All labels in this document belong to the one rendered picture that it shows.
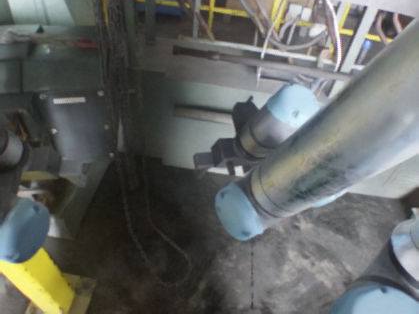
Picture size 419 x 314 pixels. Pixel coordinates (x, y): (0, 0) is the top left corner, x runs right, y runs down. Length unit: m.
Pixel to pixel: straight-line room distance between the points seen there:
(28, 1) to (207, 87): 0.93
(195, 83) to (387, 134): 1.16
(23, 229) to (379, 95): 0.36
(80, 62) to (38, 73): 0.13
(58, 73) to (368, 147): 0.88
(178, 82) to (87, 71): 0.51
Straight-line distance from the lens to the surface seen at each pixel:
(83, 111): 0.98
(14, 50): 1.04
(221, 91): 1.32
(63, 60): 0.97
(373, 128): 0.21
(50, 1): 1.53
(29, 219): 0.36
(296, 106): 0.43
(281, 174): 0.28
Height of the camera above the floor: 1.24
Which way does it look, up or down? 42 degrees down
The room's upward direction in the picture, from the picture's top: 9 degrees clockwise
